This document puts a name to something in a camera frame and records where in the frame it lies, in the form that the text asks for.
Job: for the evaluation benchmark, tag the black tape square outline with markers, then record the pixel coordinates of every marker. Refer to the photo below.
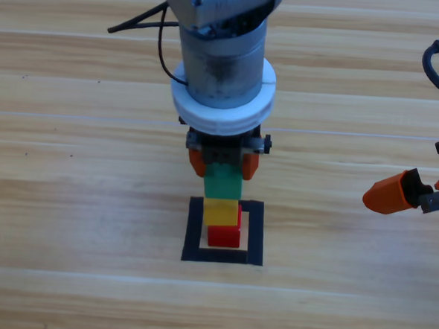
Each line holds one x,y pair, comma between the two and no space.
256,234

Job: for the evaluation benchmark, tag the yellow wooden block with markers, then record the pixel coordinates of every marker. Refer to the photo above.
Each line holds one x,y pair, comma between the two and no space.
220,213

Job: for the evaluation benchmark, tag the red wooden block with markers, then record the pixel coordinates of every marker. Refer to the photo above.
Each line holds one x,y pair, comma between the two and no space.
222,237

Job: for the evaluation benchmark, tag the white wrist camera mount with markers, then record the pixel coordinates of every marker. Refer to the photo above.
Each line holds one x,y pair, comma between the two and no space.
222,121

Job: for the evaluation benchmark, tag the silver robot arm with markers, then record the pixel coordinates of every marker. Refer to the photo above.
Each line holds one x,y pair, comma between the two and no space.
222,60

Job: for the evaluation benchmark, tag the green wooden block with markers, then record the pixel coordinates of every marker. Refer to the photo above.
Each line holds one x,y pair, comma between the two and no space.
222,185

